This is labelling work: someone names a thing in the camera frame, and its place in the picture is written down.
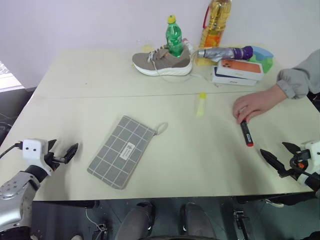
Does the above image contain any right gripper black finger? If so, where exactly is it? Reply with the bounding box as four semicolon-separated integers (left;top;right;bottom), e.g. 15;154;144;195
259;148;286;179
282;141;301;154

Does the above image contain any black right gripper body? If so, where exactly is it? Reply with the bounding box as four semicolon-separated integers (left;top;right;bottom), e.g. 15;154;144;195
284;150;313;179

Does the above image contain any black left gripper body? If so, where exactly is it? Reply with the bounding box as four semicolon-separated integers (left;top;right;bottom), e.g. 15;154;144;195
44;151;63;173

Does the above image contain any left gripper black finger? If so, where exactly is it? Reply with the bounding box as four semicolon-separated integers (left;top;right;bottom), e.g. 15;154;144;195
47;139;58;154
61;142;79;165

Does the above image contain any black marker with red cap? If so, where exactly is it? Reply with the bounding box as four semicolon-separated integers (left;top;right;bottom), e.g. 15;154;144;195
240;119;256;148

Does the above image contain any grey checked pouch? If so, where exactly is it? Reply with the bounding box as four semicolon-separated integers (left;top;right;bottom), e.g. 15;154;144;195
86;114;169;191

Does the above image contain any person's bare hand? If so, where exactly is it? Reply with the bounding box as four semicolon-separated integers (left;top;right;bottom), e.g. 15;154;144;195
232;83;288;125

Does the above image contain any white phone box dark print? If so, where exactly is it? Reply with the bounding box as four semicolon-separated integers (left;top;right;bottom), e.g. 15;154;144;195
211;66;259;87

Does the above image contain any yellow highlighter pen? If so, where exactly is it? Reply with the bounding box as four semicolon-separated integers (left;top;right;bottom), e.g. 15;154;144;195
195;92;208;119

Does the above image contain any white phone box orange print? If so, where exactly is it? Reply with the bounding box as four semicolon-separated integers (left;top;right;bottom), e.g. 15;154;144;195
215;57;265;82

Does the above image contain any dark grey rounded foot shape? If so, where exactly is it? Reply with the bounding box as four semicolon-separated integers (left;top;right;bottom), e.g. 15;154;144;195
117;200;155;240
179;201;217;240

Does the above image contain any folded silver purple umbrella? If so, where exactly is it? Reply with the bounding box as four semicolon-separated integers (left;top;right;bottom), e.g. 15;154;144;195
197;45;254;62

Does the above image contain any taupe sneaker with white sole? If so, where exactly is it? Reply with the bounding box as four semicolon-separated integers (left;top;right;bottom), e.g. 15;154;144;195
131;44;194;77

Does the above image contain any small white bottle red label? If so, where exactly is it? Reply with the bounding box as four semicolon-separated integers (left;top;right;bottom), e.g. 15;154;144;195
181;37;194;55

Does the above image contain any large yellow cooking oil bottle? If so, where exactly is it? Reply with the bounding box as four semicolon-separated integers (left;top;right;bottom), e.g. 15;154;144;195
198;0;233;50

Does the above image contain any green plastic bottle yellow cap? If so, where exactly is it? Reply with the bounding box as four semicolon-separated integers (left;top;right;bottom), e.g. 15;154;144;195
165;14;183;58

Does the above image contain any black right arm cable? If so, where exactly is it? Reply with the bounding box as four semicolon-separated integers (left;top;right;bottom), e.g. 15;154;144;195
290;165;320;181

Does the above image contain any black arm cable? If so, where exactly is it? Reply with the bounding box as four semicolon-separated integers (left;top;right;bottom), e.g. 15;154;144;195
0;141;24;160
290;165;320;181

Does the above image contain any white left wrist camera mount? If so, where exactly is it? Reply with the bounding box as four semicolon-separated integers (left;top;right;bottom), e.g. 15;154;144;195
21;138;55;176

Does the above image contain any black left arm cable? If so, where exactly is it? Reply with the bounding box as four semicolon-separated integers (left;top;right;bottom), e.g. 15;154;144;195
0;141;24;160

